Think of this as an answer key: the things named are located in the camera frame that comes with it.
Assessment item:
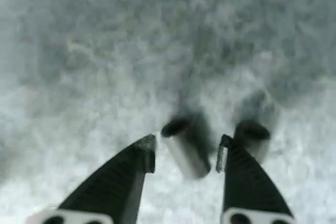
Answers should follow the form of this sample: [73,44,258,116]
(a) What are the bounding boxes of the metal cylindrical sleeve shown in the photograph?
[233,121,271,164]
[160,118,212,180]

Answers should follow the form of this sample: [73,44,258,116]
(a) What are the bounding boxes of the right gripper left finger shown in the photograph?
[26,133,157,224]

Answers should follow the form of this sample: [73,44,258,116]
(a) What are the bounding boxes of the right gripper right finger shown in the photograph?
[215,134,295,224]

